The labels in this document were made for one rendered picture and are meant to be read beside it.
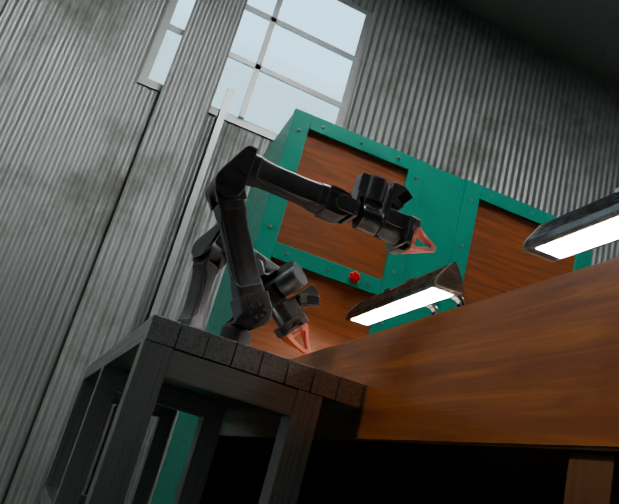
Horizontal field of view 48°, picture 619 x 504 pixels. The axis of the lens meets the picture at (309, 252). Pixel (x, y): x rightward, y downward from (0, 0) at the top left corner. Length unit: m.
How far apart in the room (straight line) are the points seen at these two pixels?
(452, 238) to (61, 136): 2.39
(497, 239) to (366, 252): 0.57
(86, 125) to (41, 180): 0.42
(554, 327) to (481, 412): 0.14
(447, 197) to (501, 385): 2.02
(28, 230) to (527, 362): 3.50
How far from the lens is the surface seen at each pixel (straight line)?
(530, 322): 0.81
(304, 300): 1.82
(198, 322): 1.97
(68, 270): 4.03
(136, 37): 4.57
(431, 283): 1.79
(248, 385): 1.10
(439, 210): 2.77
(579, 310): 0.75
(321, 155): 2.64
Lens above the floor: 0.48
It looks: 19 degrees up
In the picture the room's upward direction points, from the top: 15 degrees clockwise
